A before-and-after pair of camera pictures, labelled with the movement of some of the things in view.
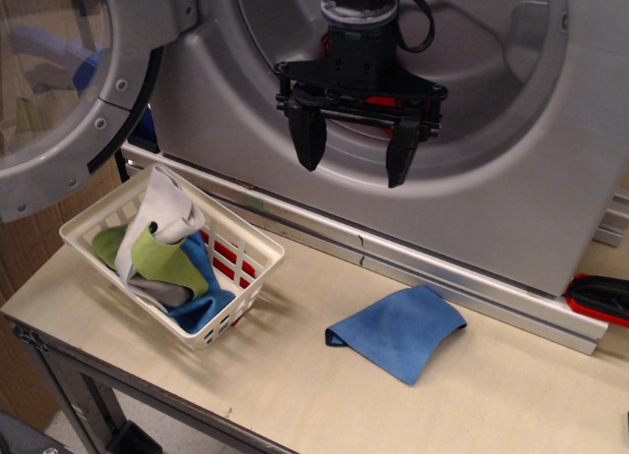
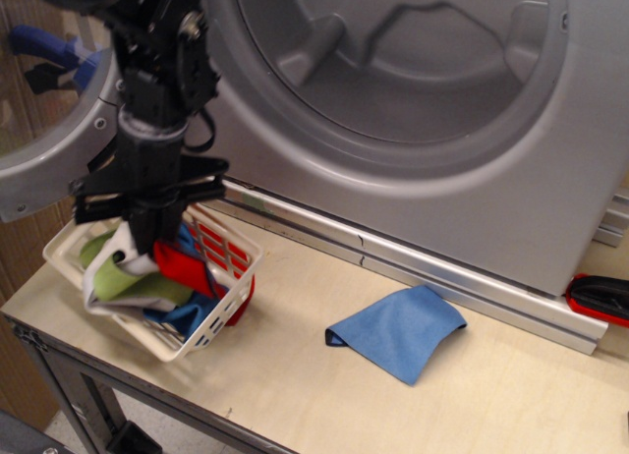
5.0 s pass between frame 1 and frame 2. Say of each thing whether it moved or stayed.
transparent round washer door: stayed
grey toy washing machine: stayed
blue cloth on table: stayed
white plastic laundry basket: moved
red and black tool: stayed
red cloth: moved
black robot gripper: moved
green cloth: moved
